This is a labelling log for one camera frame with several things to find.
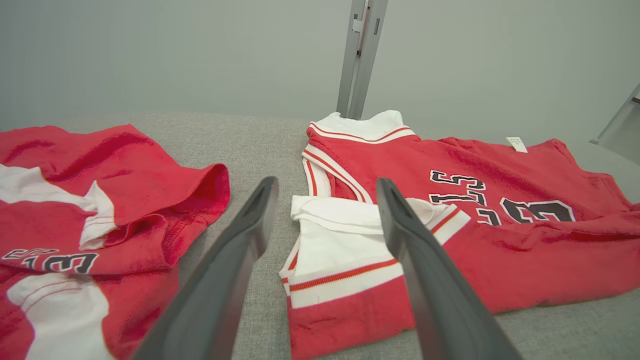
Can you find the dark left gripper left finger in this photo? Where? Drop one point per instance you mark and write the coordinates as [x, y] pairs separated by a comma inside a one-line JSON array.
[[220, 290]]

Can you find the grey vertical partition post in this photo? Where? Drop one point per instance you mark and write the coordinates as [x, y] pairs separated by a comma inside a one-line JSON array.
[[362, 60]]

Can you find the grey angled metal frame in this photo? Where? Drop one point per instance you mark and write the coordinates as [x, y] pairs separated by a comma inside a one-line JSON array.
[[622, 130]]

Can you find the red basketball jersey number 23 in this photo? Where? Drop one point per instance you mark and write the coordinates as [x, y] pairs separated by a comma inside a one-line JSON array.
[[500, 250]]

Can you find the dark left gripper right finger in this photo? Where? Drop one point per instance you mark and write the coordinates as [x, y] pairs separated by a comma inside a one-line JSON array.
[[440, 300]]

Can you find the red basketball shorts white stripe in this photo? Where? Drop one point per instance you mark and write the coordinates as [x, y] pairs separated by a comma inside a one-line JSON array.
[[130, 175]]

